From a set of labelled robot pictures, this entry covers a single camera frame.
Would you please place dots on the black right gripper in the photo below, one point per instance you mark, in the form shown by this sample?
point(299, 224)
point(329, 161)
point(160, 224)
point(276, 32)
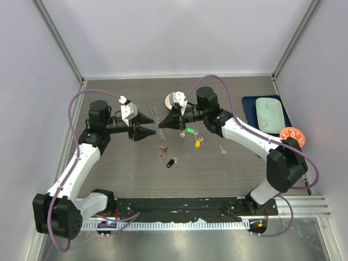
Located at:
point(173, 119)

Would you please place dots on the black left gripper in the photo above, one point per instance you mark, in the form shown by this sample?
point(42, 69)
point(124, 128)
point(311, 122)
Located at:
point(140, 132)

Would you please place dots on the black tag key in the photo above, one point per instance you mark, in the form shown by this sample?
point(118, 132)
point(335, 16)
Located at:
point(172, 162)

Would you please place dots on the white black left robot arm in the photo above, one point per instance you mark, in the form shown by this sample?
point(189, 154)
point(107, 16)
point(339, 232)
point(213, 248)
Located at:
point(59, 211)

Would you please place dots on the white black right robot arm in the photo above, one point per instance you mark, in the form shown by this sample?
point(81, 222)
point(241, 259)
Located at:
point(285, 163)

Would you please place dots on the green tag key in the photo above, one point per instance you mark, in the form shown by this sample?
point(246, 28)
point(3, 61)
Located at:
point(189, 130)

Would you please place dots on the red bowl white inside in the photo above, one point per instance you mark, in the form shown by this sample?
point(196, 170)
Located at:
point(170, 100)

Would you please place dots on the yellow tag key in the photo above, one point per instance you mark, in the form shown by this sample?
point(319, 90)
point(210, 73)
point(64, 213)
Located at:
point(199, 142)

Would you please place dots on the plain silver loose key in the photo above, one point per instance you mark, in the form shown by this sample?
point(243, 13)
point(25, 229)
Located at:
point(223, 152)

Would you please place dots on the pale green rectangular plate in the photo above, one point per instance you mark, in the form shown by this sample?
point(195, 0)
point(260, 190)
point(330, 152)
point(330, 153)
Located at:
point(270, 115)

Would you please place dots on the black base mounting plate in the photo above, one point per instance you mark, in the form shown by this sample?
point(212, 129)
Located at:
point(190, 209)

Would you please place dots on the orange white patterned bowl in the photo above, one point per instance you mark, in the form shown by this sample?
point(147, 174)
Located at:
point(293, 133)

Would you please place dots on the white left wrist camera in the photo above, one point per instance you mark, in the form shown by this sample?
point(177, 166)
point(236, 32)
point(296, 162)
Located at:
point(128, 110)

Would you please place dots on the perforated cable duct strip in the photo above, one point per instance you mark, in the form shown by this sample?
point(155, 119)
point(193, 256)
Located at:
point(200, 225)

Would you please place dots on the aluminium frame rail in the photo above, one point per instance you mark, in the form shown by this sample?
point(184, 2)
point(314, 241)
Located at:
point(48, 21)

